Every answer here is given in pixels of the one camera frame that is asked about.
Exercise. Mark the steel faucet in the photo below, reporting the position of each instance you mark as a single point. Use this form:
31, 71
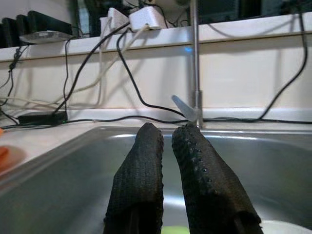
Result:
196, 61

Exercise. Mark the stainless steel sink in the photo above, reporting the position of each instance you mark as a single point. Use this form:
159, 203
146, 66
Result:
268, 170

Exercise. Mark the black rack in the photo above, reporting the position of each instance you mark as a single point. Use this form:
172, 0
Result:
36, 23

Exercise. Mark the silver flat object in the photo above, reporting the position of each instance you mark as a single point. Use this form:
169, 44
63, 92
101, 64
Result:
44, 36

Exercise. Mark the large white power adapter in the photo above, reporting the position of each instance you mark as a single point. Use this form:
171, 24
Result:
146, 17

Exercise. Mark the green plate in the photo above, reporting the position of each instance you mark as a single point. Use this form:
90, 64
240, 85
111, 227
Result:
174, 231

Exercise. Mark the orange plastic plate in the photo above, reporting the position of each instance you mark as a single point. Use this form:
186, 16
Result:
3, 156

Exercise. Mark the small white power adapter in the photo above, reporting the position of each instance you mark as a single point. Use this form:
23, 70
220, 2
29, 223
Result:
115, 15

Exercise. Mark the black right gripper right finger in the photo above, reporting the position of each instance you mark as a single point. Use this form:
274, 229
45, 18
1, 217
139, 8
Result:
209, 190

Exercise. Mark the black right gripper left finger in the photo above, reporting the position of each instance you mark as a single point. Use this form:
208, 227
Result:
139, 182

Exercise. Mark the black power adapter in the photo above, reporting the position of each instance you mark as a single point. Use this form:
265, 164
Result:
41, 118

